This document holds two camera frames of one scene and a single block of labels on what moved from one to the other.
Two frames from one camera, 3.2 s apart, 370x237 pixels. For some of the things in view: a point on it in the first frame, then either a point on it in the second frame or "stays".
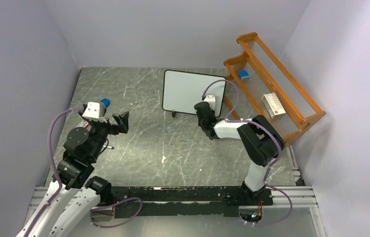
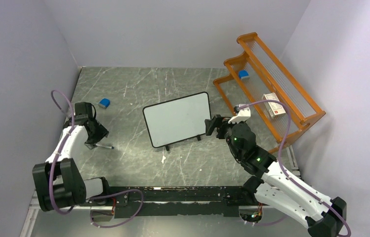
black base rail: x=218 y=202 stays
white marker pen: x=108 y=147 stays
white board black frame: x=182 y=90 -> x=174 y=121
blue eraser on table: x=106 y=101 stays
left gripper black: x=121 y=120 -> x=102 y=132
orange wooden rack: x=270 y=88 stays
